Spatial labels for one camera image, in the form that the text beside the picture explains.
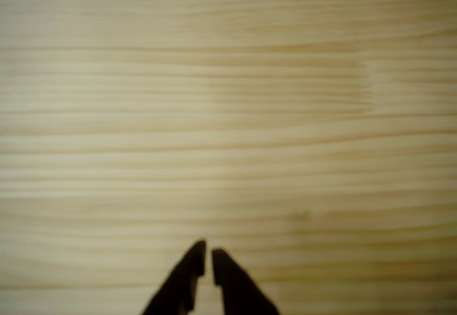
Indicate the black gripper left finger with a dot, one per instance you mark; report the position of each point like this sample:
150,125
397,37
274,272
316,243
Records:
185,275

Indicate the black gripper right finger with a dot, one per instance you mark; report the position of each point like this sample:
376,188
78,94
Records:
239,293

